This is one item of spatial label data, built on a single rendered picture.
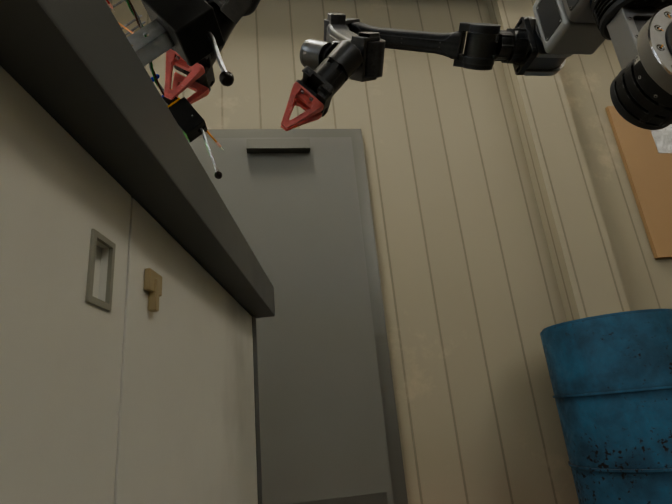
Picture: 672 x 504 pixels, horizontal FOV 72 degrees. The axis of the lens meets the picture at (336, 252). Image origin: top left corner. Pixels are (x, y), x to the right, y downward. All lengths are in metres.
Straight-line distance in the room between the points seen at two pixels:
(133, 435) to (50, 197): 0.20
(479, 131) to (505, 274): 0.93
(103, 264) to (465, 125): 2.85
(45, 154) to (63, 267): 0.07
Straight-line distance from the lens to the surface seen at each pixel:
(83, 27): 0.33
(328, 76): 0.91
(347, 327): 2.37
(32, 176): 0.33
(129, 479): 0.43
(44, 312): 0.32
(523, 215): 2.96
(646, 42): 1.02
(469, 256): 2.71
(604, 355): 2.17
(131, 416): 0.42
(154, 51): 0.52
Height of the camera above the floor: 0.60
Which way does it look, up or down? 19 degrees up
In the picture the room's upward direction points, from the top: 5 degrees counter-clockwise
